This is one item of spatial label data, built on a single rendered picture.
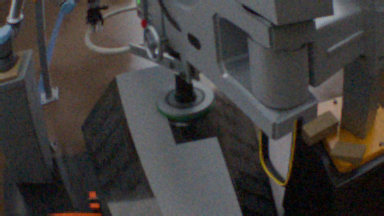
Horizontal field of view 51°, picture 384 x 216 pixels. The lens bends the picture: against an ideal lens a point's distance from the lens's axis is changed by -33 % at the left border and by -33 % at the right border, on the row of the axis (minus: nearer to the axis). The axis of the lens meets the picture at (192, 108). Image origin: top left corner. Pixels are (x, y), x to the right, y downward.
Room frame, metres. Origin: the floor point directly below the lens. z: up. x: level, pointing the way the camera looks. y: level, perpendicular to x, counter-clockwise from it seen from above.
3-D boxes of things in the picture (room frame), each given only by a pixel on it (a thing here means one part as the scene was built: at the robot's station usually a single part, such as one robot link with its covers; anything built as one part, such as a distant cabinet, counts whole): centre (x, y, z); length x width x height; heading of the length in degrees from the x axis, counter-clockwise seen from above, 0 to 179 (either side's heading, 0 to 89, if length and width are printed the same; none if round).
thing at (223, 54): (1.52, -0.13, 1.31); 0.74 x 0.23 x 0.49; 25
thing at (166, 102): (1.88, 0.02, 0.85); 0.21 x 0.21 x 0.01
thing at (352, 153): (1.45, -0.66, 0.80); 0.20 x 0.10 x 0.05; 52
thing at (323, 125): (1.65, -0.53, 0.81); 0.20 x 0.10 x 0.05; 110
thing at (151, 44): (1.72, 0.08, 1.20); 0.15 x 0.10 x 0.15; 25
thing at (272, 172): (1.28, -0.25, 1.06); 0.23 x 0.03 x 0.32; 25
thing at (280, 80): (1.28, -0.26, 1.35); 0.19 x 0.19 x 0.20
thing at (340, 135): (1.65, -0.79, 0.76); 0.49 x 0.49 x 0.05; 12
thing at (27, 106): (2.47, 1.21, 0.43); 0.50 x 0.50 x 0.85; 6
